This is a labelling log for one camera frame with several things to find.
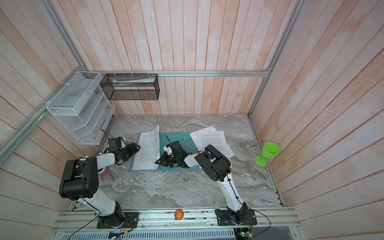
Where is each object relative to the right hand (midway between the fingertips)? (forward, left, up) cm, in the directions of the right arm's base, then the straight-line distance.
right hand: (154, 163), depth 91 cm
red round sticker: (-27, -17, -2) cm, 32 cm away
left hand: (+9, +13, -1) cm, 16 cm away
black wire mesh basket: (+47, +21, +23) cm, 57 cm away
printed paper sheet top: (+10, +7, -4) cm, 13 cm away
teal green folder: (+23, -17, -7) cm, 30 cm away
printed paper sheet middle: (+22, -41, -4) cm, 47 cm away
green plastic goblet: (+3, -66, +12) cm, 67 cm away
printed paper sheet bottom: (+23, -32, -4) cm, 40 cm away
